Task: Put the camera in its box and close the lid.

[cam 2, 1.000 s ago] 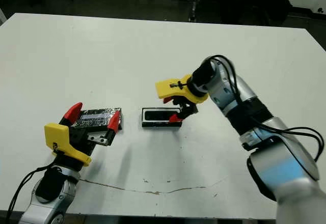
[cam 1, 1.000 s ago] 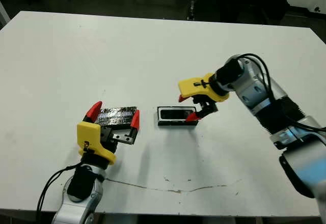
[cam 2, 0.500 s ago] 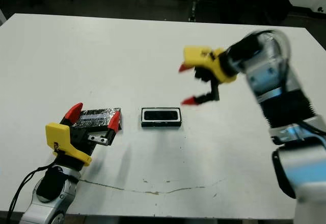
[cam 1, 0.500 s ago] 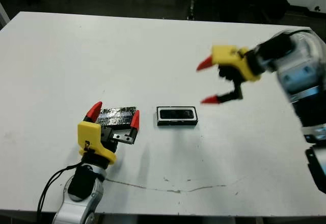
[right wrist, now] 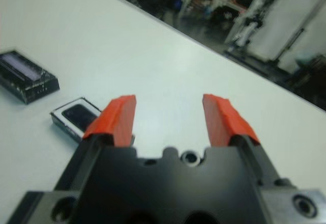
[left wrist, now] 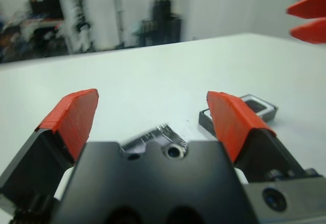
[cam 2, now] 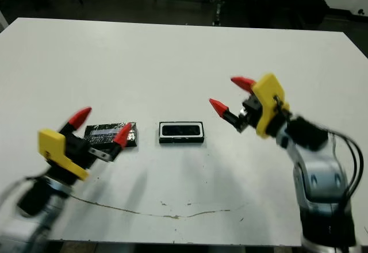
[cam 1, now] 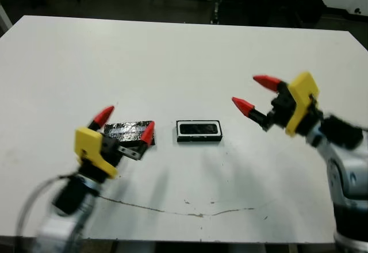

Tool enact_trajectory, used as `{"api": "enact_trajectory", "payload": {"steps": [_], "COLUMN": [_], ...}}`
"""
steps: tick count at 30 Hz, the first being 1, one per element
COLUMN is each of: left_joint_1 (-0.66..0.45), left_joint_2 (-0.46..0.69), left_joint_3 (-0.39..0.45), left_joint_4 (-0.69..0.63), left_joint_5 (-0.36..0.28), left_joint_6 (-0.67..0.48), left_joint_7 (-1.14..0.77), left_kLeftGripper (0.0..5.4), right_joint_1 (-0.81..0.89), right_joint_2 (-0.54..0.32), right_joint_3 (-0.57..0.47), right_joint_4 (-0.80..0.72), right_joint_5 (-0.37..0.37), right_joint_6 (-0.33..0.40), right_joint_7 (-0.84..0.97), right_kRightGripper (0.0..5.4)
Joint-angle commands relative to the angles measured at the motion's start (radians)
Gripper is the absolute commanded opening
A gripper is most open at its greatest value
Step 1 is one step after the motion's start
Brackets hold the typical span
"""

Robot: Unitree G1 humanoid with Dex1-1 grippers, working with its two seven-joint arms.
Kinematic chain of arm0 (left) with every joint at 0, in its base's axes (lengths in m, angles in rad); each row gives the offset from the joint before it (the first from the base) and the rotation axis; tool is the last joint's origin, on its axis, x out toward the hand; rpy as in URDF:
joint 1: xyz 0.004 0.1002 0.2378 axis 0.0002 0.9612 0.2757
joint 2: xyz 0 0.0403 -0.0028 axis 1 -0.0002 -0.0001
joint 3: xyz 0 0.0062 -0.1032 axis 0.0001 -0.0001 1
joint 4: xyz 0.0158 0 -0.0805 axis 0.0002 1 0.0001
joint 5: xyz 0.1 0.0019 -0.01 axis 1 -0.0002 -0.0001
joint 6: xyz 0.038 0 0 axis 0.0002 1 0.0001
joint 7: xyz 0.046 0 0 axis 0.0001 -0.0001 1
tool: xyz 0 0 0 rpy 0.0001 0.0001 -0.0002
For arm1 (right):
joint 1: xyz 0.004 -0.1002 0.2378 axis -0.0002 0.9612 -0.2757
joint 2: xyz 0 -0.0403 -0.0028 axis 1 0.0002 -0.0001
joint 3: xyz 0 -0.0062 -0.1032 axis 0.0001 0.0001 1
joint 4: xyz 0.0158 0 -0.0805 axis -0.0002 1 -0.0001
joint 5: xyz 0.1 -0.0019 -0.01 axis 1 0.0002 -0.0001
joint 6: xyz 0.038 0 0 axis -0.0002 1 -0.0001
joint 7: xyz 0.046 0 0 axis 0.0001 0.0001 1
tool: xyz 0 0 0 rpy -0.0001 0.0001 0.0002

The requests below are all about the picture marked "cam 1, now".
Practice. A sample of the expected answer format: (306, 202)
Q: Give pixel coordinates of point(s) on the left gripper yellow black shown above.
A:
(89, 146)

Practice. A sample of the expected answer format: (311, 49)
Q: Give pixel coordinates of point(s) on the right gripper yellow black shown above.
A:
(302, 100)

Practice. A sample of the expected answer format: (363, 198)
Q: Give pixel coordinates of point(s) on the black glossy box lid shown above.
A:
(126, 129)

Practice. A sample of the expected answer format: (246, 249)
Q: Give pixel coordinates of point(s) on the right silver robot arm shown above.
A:
(345, 164)

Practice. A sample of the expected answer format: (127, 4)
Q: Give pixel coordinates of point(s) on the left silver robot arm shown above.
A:
(69, 221)

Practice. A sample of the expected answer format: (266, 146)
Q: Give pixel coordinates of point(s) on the black box base white insert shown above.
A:
(199, 139)

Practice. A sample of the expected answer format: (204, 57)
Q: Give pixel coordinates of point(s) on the black metal stand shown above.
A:
(216, 11)

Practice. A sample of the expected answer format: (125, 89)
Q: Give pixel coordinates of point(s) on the small black caster wheel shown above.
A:
(357, 11)

